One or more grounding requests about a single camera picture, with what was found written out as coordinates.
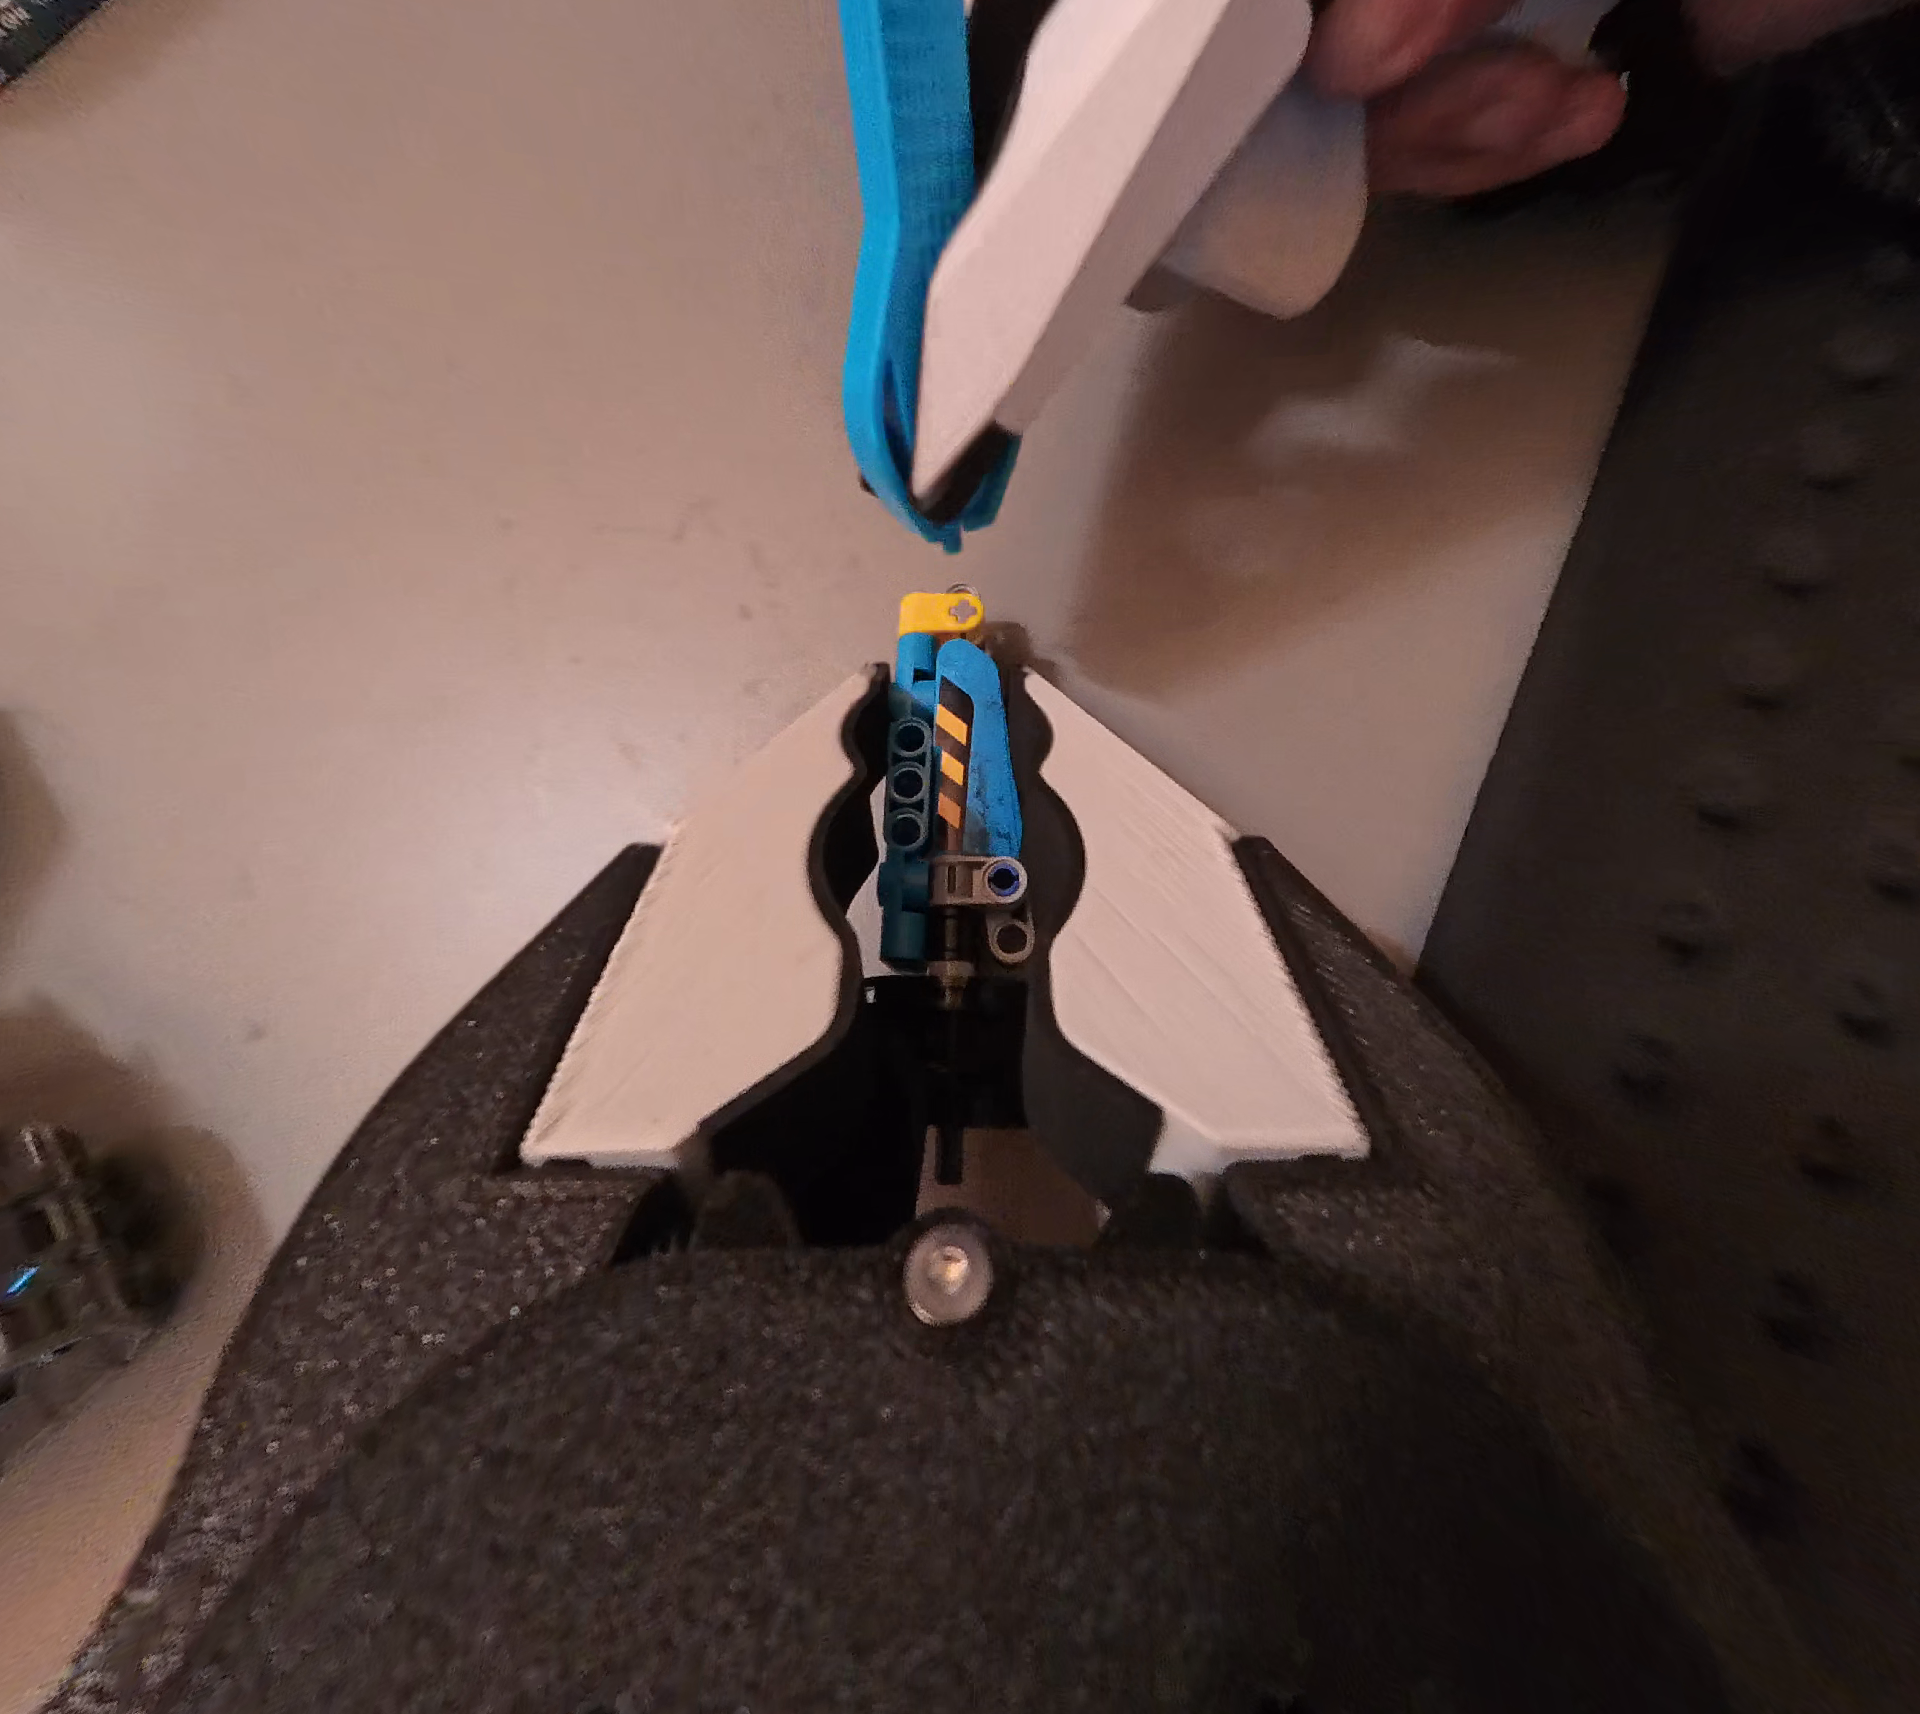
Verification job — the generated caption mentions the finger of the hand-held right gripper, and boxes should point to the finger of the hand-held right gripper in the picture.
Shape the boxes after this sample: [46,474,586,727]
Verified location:
[912,0,1322,529]

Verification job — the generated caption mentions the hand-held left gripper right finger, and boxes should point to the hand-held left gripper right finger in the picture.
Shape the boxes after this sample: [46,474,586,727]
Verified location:
[1023,664,1371,1205]

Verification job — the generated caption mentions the blue grey brick assembly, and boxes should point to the blue grey brick assembly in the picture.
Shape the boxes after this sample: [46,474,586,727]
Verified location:
[878,583,1039,1189]

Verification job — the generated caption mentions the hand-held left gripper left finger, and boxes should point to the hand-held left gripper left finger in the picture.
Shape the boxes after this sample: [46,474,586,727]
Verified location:
[519,664,893,1170]

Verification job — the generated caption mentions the blue brick separator tool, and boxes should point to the blue brick separator tool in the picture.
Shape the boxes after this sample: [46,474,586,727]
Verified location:
[746,0,1029,551]

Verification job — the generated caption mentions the blue tracked toy robot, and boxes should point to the blue tracked toy robot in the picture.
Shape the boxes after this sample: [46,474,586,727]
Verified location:
[0,1121,190,1448]

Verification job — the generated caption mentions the white desk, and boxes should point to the white desk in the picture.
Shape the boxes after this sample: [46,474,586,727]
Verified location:
[0,0,1681,1714]

